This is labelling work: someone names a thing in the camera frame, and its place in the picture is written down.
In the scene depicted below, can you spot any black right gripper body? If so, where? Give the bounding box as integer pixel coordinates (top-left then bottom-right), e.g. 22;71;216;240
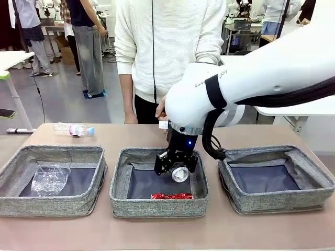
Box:
165;127;203;164

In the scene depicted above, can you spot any crushed red soda can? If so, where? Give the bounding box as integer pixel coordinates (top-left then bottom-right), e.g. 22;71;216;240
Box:
150;192;194;200

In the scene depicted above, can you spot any clear plastic bottle pink label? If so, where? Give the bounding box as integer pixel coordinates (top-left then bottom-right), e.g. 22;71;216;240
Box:
53;122;95;138

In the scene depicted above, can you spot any clear plastic bag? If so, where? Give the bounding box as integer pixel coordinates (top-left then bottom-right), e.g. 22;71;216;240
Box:
31;166;72;197

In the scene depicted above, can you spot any person's right forearm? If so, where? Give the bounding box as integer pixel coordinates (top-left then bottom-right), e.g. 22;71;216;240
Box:
119;74;136;116

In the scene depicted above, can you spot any person's left hand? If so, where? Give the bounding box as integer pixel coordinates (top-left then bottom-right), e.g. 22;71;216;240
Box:
154;94;169;119

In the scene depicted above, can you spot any small white table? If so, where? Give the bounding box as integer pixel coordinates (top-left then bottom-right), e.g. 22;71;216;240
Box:
0;51;36;134

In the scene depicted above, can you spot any person in grey trousers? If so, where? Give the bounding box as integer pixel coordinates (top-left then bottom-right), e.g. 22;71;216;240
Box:
14;0;53;77

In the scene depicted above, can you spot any grey fabric basket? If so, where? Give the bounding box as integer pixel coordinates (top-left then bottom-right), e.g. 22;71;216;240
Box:
0;145;108;218
218;144;335;215
109;147;210;219

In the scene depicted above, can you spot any black stand pole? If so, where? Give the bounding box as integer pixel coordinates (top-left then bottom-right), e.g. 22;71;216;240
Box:
276;0;291;40
12;0;29;53

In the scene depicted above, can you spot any brown cardboard box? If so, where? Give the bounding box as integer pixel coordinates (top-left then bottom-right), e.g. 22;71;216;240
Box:
59;45;76;65

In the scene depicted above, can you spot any brown top metal table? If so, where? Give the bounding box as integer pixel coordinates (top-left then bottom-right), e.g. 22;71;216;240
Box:
40;22;66;58

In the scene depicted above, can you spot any person in plaid shirt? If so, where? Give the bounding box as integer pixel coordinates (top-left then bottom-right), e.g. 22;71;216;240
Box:
59;0;81;76

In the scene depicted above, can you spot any person in grey wide jeans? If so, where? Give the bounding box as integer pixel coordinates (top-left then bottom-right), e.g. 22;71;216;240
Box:
65;0;107;97

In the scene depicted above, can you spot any person in white sweater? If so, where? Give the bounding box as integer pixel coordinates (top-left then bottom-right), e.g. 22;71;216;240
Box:
114;0;227;125

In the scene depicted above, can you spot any large white table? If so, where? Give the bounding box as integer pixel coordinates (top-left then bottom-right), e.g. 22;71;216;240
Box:
218;53;335;134

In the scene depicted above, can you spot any black plastic crate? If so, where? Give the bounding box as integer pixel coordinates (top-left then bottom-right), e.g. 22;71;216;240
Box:
233;20;253;30

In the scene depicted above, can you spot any wooden top table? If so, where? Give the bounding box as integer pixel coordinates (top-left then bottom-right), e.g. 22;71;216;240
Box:
260;33;278;44

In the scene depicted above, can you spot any person in light blue shirt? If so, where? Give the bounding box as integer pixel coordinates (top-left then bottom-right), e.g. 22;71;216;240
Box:
261;0;302;36

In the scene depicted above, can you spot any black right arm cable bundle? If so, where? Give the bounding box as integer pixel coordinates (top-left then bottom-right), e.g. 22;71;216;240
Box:
201;77;335;161

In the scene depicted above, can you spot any thin black floor cable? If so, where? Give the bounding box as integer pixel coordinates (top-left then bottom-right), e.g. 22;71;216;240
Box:
30;61;46;123

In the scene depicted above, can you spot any thin black hanging cord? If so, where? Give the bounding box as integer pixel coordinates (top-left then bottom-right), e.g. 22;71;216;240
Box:
151;0;158;104

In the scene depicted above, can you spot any grey metal frame table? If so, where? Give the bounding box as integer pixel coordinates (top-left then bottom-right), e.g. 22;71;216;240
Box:
223;22;263;54

